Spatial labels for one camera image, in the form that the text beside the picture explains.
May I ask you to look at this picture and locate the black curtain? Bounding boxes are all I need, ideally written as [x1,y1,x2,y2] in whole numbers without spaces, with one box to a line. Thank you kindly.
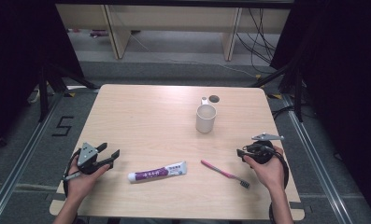
[0,0,85,155]
[269,0,371,217]

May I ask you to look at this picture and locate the white cup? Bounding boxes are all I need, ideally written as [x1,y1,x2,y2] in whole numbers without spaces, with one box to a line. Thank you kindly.
[194,96,218,134]

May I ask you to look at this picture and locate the black metal stand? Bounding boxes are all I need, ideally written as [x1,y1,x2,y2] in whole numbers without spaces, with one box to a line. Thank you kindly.
[250,61,305,123]
[37,62,99,123]

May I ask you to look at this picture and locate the white and purple toothpaste tube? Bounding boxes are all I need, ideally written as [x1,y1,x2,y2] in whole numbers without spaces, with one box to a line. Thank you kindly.
[127,161,188,184]

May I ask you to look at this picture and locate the thin white cable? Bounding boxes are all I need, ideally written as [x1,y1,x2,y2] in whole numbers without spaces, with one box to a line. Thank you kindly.
[129,33,260,79]

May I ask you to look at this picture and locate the small items under desk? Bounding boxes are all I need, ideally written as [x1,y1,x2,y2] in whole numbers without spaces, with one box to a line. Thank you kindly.
[68,28,110,39]

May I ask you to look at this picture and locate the beige wooden desk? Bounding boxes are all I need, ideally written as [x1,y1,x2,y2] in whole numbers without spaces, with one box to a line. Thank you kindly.
[55,3,292,62]

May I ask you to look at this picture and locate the person's right hand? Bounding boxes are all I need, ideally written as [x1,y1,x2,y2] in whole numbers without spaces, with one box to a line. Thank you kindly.
[243,146,286,192]

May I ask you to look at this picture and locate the left hand-held gripper cable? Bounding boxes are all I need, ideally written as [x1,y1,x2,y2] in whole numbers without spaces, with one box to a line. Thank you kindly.
[61,148,82,199]

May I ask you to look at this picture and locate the person's left hand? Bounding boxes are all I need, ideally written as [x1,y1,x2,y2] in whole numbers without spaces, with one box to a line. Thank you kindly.
[65,155,111,203]

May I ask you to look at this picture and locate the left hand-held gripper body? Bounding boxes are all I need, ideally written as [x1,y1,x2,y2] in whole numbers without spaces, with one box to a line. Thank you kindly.
[76,142,114,175]

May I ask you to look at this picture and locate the bundle of black cables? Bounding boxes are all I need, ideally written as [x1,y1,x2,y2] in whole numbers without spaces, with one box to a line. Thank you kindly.
[235,7,278,75]

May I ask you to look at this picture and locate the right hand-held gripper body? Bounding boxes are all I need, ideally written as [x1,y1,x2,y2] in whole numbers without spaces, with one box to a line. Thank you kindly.
[244,133,285,165]

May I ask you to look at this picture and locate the aluminium floor rail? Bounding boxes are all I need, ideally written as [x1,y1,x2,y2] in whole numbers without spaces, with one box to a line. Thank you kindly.
[280,93,355,224]
[0,92,65,224]

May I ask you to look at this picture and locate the pink toothbrush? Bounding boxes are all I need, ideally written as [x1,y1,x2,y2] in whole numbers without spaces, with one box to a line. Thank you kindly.
[200,159,251,189]

